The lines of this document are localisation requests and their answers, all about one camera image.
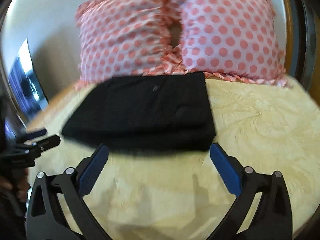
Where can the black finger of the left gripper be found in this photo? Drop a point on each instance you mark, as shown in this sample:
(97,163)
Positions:
(47,142)

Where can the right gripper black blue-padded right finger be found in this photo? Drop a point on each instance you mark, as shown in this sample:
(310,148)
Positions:
(273,216)

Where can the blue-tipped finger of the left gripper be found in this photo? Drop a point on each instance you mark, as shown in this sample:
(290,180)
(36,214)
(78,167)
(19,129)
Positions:
(31,135)

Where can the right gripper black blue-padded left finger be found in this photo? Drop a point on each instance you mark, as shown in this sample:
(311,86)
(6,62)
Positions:
(45,217)

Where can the black pants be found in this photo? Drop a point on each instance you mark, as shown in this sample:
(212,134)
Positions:
(162,113)

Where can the left pink polka-dot pillow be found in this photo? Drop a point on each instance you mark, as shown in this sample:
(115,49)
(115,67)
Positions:
(124,38)

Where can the pink polka-dot pillow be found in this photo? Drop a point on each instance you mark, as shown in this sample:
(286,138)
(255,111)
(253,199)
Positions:
(234,40)
(124,38)

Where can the right pink polka-dot pillow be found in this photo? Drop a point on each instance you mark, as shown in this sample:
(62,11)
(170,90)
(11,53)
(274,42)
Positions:
(234,40)

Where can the wall-mounted flat television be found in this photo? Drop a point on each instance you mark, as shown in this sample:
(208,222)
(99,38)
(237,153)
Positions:
(25,84)

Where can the wooden door frame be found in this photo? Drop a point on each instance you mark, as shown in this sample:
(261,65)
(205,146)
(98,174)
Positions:
(297,27)

